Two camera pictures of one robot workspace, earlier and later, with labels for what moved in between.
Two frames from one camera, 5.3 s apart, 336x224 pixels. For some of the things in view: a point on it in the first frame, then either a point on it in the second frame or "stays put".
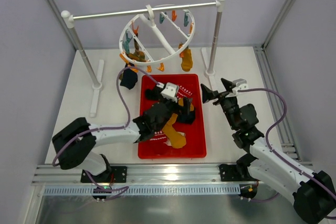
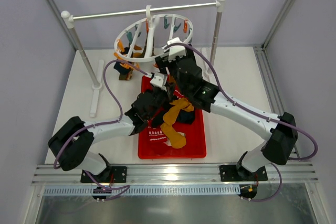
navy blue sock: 129,78 -> 122,70
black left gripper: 177,100 -> 166,91
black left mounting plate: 113,174 stays put
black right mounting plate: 230,172 stays put
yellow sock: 169,131 stays put
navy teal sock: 186,118 stays put
